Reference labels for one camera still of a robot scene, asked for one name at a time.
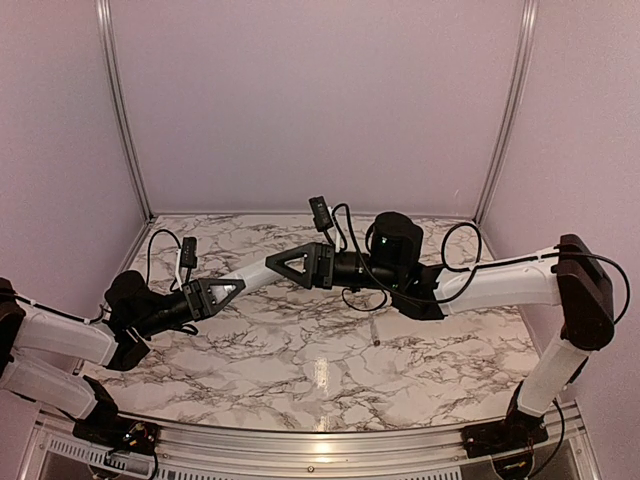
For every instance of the front aluminium rail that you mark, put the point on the front aluminium rail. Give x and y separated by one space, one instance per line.
186 451

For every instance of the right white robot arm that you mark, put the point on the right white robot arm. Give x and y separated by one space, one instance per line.
566 275

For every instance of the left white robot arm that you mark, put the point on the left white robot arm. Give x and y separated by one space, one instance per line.
118 343

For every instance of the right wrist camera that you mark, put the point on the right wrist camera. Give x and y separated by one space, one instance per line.
324 222

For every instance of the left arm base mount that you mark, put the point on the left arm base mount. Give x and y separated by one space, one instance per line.
105 426

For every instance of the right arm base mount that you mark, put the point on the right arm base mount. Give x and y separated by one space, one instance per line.
515 431

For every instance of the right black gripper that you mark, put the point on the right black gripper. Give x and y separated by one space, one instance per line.
312 266

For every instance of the aluminium frame post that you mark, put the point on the aluminium frame post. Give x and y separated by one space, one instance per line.
515 93
109 47

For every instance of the white remote control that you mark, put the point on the white remote control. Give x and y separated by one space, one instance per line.
255 276

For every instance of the left aluminium frame post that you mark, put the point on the left aluminium frame post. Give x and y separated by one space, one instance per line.
109 47

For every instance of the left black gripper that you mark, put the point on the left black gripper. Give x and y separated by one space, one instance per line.
200 300

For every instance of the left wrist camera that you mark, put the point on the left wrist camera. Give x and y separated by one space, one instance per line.
186 263

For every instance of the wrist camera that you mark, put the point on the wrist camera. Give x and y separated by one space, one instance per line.
186 263
324 222

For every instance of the right aluminium frame post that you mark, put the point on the right aluminium frame post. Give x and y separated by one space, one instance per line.
515 93

